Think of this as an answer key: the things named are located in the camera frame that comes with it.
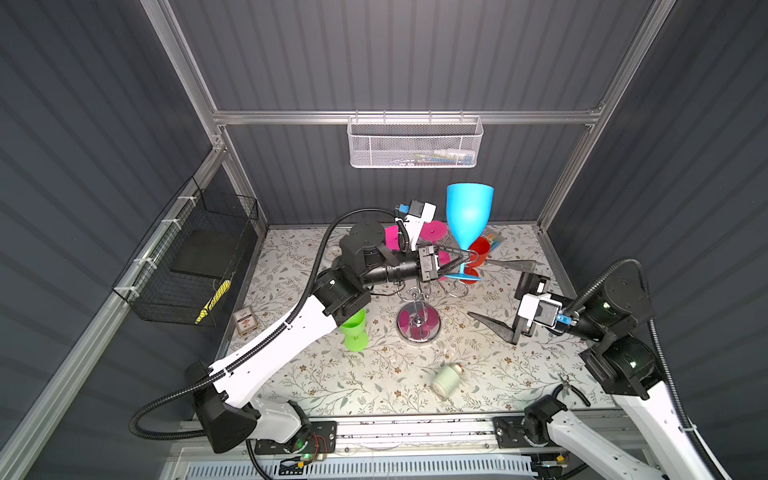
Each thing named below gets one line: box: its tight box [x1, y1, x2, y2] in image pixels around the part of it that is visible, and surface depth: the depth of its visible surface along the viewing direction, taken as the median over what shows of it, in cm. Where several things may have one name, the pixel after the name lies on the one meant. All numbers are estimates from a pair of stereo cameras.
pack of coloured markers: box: [485, 230, 507, 253], surface depth 118 cm
